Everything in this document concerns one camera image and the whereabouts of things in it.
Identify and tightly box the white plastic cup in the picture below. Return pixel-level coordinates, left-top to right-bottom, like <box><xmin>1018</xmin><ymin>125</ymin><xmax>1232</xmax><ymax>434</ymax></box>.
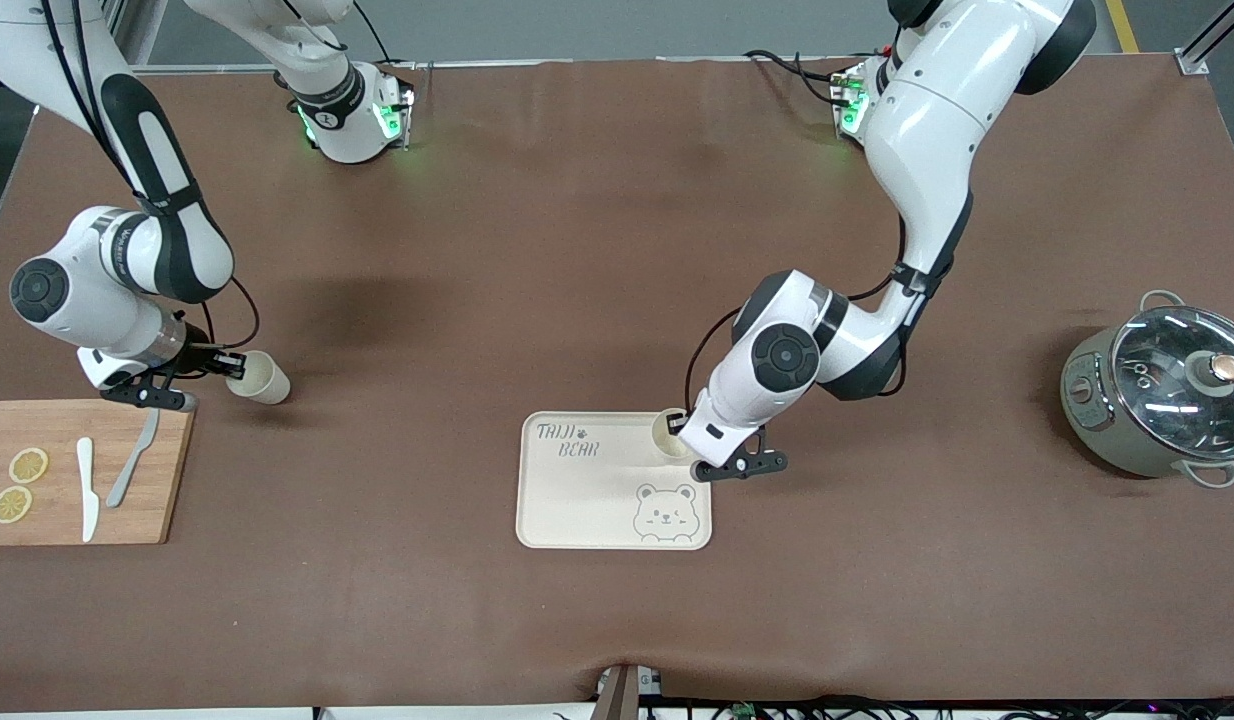
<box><xmin>651</xmin><ymin>408</ymin><xmax>703</xmax><ymax>464</ymax></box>
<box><xmin>225</xmin><ymin>349</ymin><xmax>292</xmax><ymax>406</ymax></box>

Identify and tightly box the green lit arm base box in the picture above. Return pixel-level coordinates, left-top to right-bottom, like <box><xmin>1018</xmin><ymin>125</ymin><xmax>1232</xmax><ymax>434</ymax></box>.
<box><xmin>830</xmin><ymin>65</ymin><xmax>870</xmax><ymax>139</ymax></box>
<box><xmin>372</xmin><ymin>82</ymin><xmax>416</xmax><ymax>153</ymax></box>

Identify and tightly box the cream tray with bear print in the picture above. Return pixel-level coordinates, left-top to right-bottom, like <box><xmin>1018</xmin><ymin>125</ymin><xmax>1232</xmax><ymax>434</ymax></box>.
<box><xmin>516</xmin><ymin>411</ymin><xmax>713</xmax><ymax>551</ymax></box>

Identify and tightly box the grey plastic knife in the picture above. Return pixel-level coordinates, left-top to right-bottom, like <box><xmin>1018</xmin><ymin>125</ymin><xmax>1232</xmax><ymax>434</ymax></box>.
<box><xmin>105</xmin><ymin>405</ymin><xmax>162</xmax><ymax>509</ymax></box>

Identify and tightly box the white plastic knife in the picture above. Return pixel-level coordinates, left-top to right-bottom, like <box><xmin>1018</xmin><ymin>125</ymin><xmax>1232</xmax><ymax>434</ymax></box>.
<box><xmin>75</xmin><ymin>437</ymin><xmax>101</xmax><ymax>543</ymax></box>

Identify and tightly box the wooden cutting board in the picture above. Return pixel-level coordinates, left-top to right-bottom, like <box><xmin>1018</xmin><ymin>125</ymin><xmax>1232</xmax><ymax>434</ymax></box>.
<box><xmin>0</xmin><ymin>399</ymin><xmax>196</xmax><ymax>547</ymax></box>

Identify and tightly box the brown table cover mat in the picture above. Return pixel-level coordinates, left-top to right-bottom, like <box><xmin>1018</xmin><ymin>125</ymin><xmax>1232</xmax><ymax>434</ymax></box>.
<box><xmin>0</xmin><ymin>55</ymin><xmax>1234</xmax><ymax>713</ymax></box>

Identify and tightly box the grey electric cooking pot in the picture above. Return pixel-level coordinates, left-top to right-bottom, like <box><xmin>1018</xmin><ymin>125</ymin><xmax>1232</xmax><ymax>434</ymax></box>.
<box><xmin>1060</xmin><ymin>289</ymin><xmax>1234</xmax><ymax>490</ymax></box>

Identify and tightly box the glass pot lid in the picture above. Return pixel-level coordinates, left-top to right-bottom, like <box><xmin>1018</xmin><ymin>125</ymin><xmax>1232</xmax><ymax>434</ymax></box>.
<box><xmin>1111</xmin><ymin>306</ymin><xmax>1234</xmax><ymax>447</ymax></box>

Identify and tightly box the grey camera post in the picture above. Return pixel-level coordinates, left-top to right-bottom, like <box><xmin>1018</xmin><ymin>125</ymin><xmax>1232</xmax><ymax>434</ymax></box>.
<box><xmin>592</xmin><ymin>664</ymin><xmax>666</xmax><ymax>720</ymax></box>

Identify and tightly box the aluminium frame profile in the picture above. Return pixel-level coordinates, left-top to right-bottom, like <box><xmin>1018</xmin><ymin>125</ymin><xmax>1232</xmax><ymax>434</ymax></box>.
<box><xmin>1174</xmin><ymin>0</ymin><xmax>1234</xmax><ymax>77</ymax></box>
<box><xmin>112</xmin><ymin>0</ymin><xmax>178</xmax><ymax>73</ymax></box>

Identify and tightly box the black base cable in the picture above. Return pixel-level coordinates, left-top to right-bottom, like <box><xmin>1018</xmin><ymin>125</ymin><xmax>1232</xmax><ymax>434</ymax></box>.
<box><xmin>745</xmin><ymin>48</ymin><xmax>840</xmax><ymax>104</ymax></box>

